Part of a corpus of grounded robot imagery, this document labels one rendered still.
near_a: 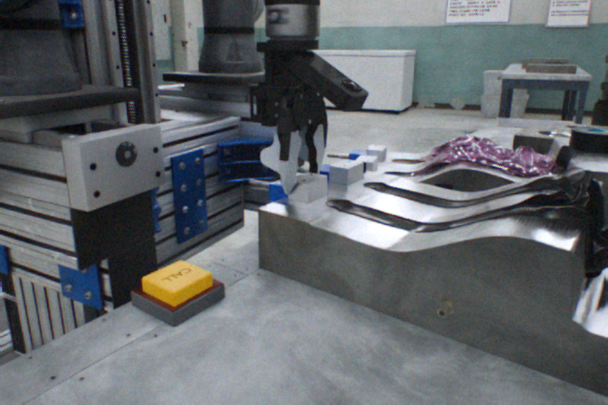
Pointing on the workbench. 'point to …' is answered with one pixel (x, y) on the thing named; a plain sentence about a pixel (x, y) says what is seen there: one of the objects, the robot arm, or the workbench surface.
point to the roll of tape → (589, 139)
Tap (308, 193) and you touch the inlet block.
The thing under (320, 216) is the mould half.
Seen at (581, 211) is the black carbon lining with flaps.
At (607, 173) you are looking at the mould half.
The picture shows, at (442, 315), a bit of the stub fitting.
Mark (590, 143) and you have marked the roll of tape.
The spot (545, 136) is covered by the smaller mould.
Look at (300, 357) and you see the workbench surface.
